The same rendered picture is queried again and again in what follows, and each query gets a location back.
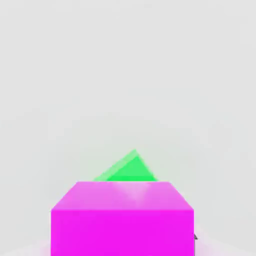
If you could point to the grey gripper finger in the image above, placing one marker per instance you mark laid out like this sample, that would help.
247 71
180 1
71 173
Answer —
195 237

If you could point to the small magenta cube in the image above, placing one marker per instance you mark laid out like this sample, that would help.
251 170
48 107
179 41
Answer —
122 230

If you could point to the small green cube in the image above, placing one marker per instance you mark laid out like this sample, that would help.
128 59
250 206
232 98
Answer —
132 170

